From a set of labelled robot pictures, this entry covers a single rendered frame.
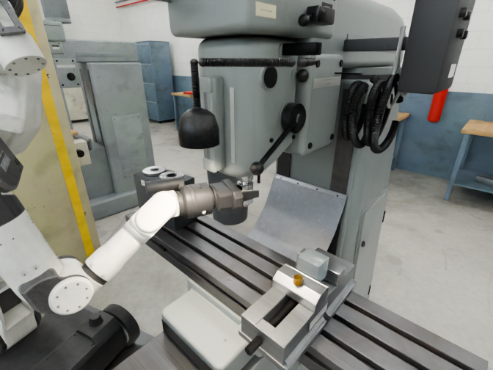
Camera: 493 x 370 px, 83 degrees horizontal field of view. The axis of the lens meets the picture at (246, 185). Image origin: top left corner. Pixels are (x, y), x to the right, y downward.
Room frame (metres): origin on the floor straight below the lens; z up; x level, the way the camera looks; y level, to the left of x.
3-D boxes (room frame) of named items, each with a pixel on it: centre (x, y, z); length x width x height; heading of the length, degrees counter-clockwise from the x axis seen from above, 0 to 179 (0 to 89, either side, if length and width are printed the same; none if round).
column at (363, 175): (1.18, -0.41, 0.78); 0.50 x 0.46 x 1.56; 138
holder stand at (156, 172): (1.01, 0.32, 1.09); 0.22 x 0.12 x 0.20; 55
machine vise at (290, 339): (0.55, -0.15, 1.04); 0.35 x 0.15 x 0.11; 137
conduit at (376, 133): (0.79, -0.32, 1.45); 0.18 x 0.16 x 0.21; 138
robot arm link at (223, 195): (0.69, 0.09, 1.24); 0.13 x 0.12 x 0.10; 24
